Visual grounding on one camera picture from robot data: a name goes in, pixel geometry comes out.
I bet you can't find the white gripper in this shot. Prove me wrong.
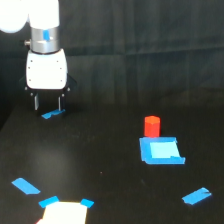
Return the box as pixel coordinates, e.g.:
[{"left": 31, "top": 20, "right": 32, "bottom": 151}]
[{"left": 19, "top": 49, "right": 77, "bottom": 114}]

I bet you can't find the red hexagonal block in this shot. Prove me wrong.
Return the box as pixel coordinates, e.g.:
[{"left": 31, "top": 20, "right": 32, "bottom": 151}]
[{"left": 144, "top": 116, "right": 160, "bottom": 138}]

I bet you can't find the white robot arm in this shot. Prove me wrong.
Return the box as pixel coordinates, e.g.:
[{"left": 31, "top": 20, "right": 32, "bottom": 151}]
[{"left": 0, "top": 0, "right": 76, "bottom": 112}]

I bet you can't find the blue tape strip far left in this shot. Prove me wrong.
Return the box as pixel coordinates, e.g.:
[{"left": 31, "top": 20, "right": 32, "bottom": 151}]
[{"left": 41, "top": 109, "right": 65, "bottom": 119}]

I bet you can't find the blue tape strip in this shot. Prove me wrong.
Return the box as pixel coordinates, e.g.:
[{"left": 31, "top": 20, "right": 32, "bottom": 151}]
[
  {"left": 182, "top": 187, "right": 211, "bottom": 205},
  {"left": 41, "top": 109, "right": 65, "bottom": 119},
  {"left": 12, "top": 178, "right": 40, "bottom": 195}
]

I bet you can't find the blue tape strip near left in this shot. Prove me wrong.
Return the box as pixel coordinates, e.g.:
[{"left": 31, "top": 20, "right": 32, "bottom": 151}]
[{"left": 12, "top": 178, "right": 40, "bottom": 195}]

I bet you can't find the blue tape on paper left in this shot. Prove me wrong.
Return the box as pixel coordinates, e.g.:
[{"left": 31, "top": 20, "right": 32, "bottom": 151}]
[{"left": 38, "top": 196, "right": 59, "bottom": 208}]

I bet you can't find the blue tape on paper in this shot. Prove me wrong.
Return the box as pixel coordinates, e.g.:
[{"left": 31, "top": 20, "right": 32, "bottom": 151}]
[
  {"left": 38, "top": 196, "right": 59, "bottom": 208},
  {"left": 80, "top": 199, "right": 94, "bottom": 208}
]

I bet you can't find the blue tape on paper right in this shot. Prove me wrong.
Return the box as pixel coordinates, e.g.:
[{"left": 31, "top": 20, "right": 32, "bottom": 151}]
[{"left": 80, "top": 199, "right": 94, "bottom": 208}]

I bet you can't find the white paper sheet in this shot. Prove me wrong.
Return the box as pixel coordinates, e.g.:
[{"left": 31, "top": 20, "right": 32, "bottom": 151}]
[{"left": 36, "top": 202, "right": 87, "bottom": 224}]

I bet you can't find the blue taped light square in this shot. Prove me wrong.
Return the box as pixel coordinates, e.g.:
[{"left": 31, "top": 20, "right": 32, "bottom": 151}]
[{"left": 139, "top": 137, "right": 185, "bottom": 165}]

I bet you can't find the blue tape strip near right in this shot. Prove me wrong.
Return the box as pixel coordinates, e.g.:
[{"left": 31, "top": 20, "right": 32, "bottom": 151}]
[{"left": 182, "top": 187, "right": 211, "bottom": 205}]

